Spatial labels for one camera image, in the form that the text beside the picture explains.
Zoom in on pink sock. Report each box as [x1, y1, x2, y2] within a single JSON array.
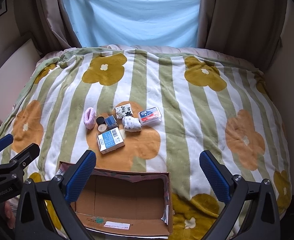
[[83, 107, 96, 130]]

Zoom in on beige round tin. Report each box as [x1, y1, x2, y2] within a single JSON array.
[[97, 124, 108, 133]]

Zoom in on black round jar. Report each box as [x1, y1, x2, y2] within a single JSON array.
[[96, 116, 106, 126]]

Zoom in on white blue medicine box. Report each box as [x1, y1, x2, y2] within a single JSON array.
[[97, 127, 125, 154]]

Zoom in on small dark blue box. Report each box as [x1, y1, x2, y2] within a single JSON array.
[[105, 115, 119, 130]]

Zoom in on floral black white packet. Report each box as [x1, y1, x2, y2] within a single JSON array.
[[114, 103, 133, 120]]

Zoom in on white patterned cloth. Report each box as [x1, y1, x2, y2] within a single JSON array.
[[122, 116, 142, 132]]

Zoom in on clear case red blue card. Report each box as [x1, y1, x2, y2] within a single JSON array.
[[138, 107, 162, 126]]

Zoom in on person's hand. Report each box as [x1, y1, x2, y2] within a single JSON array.
[[0, 201, 15, 229]]

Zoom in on beige headboard panel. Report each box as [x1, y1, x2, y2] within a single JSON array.
[[0, 33, 40, 124]]

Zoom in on open cardboard box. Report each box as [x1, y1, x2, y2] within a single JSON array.
[[71, 159, 173, 238]]

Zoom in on brown left curtain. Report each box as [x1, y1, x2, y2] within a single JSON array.
[[13, 0, 81, 54]]

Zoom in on brown curtain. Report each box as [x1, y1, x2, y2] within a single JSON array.
[[13, 0, 81, 54], [197, 0, 287, 72]]

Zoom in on floral striped blanket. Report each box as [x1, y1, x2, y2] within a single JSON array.
[[0, 46, 292, 239]]

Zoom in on light blue sheet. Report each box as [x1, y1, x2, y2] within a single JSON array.
[[63, 0, 200, 48]]

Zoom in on brown right curtain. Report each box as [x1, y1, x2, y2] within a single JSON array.
[[197, 0, 287, 72]]

